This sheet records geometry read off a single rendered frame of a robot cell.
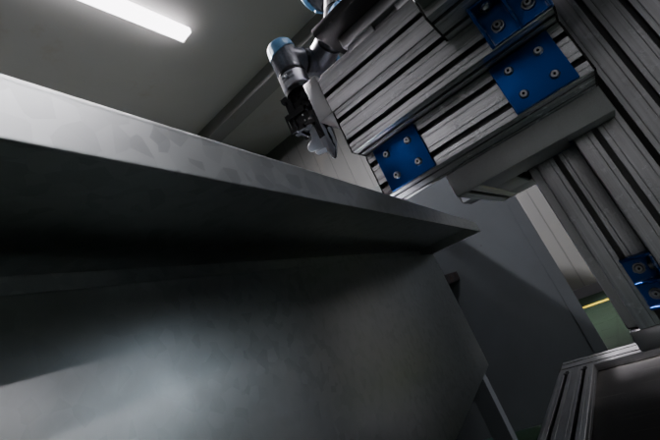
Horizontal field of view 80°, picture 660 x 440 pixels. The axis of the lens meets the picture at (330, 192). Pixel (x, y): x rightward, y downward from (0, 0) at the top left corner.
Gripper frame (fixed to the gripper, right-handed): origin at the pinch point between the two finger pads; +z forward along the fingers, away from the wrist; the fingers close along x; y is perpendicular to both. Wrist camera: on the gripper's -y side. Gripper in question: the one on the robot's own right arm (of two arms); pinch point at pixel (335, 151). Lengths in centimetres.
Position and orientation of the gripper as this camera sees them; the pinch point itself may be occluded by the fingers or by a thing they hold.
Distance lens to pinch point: 94.1
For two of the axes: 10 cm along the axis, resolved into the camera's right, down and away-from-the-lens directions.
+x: -4.7, -1.2, -8.7
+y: -8.0, 4.8, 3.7
